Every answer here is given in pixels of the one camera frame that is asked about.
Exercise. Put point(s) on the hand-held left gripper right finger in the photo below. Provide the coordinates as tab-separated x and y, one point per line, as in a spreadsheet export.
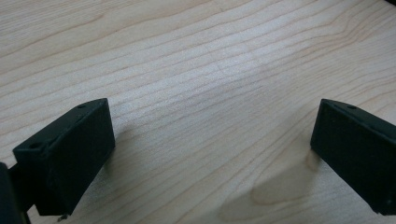
355	149

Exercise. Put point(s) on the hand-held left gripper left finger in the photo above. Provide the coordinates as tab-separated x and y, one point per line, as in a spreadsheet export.
68	155

